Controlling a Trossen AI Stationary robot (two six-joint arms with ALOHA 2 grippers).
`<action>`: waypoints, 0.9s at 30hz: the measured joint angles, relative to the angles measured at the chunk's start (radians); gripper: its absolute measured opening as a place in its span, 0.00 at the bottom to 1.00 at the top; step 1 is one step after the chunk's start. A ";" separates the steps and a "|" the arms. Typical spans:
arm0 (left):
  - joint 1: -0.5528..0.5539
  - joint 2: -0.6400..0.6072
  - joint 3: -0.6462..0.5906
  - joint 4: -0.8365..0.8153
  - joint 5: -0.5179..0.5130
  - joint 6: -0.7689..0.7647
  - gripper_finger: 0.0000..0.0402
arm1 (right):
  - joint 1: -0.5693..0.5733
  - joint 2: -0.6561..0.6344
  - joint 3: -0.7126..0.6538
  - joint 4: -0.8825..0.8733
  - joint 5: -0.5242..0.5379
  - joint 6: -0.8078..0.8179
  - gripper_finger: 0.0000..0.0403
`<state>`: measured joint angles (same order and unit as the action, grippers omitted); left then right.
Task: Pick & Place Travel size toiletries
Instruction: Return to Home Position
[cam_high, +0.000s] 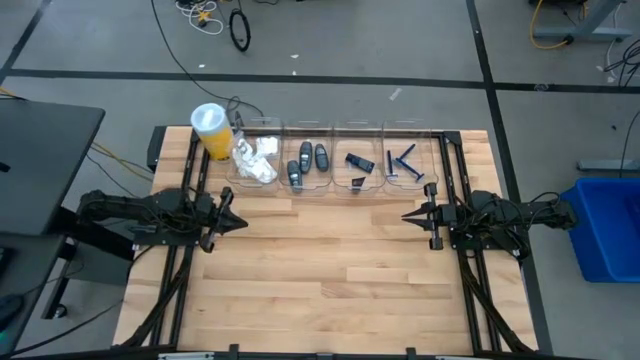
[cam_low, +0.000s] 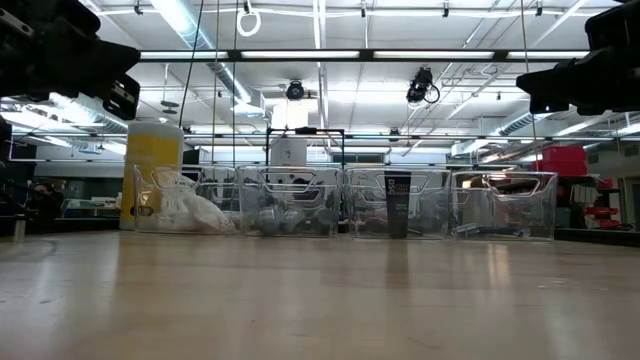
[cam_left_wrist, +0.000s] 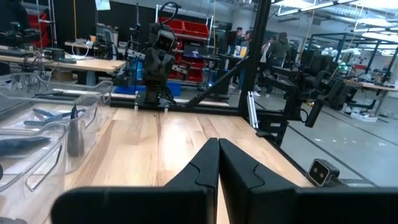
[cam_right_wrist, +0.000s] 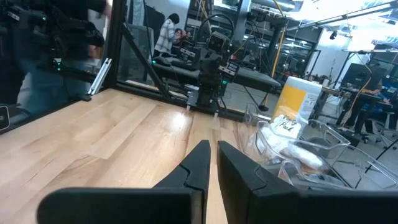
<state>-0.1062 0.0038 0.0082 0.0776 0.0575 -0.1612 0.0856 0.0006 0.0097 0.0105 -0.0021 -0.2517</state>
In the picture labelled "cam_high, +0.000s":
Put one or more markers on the black pouch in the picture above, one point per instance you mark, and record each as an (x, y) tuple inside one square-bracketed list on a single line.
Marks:
[(358, 184)]

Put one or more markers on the grey pouch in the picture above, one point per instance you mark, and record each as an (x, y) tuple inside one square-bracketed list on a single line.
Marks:
[(321, 157)]

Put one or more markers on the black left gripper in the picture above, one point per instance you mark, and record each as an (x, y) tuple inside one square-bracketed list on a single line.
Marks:
[(212, 220)]

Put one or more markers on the black desk stand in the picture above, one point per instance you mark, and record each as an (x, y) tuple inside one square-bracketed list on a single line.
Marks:
[(95, 245)]

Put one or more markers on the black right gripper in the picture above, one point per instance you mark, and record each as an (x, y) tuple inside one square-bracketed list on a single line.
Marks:
[(436, 215)]

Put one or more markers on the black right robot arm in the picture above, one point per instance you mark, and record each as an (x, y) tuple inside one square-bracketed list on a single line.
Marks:
[(520, 212)]

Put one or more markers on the clear plastic bin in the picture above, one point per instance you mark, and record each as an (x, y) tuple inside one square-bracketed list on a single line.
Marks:
[(345, 187), (310, 187), (235, 185), (430, 150)]

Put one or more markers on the blue plastic tote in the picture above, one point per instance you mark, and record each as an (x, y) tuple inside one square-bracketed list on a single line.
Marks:
[(610, 235)]

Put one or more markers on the grey desk leg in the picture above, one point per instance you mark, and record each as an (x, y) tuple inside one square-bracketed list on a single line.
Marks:
[(580, 34)]

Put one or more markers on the black desk top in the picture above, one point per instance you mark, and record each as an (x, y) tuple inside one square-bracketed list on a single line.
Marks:
[(45, 165)]

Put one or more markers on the yellow-labelled wipes canister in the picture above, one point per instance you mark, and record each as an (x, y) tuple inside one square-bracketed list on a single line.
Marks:
[(212, 130)]

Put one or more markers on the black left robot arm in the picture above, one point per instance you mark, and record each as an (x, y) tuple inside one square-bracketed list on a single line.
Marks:
[(130, 207)]

